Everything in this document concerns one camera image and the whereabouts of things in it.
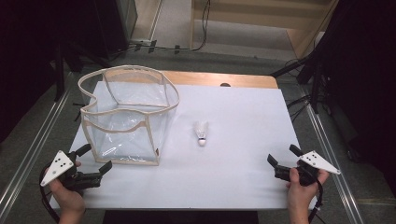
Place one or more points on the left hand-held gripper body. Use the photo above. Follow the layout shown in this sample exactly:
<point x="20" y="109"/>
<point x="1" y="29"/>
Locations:
<point x="57" y="166"/>

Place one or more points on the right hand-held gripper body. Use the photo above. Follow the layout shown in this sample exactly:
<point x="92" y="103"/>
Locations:
<point x="317" y="161"/>

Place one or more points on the person's left hand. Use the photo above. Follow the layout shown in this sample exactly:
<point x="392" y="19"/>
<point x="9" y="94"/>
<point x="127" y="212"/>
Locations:
<point x="70" y="199"/>

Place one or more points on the person's right hand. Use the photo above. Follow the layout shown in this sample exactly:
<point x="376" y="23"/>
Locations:
<point x="300" y="193"/>

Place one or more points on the clear storage bag beige trim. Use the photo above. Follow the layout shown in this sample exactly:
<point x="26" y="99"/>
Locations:
<point x="124" y="137"/>

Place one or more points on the white table sheet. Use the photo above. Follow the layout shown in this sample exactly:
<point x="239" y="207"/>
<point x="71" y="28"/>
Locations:
<point x="233" y="174"/>

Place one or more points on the black metal stand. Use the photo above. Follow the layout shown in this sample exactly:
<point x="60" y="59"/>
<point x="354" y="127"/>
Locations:
<point x="314" y="81"/>
<point x="59" y="74"/>

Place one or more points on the white shuttlecock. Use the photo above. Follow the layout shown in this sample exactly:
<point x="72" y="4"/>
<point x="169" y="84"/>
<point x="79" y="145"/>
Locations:
<point x="201" y="133"/>

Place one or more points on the dark cabinet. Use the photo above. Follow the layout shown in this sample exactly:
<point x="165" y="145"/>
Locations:
<point x="120" y="25"/>

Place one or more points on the light wooden shelf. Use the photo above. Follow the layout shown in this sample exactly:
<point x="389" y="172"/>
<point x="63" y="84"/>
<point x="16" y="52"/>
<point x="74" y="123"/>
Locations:
<point x="264" y="18"/>

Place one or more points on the metal floor rail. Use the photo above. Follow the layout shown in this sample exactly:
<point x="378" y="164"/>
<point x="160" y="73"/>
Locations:
<point x="334" y="161"/>
<point x="34" y="149"/>

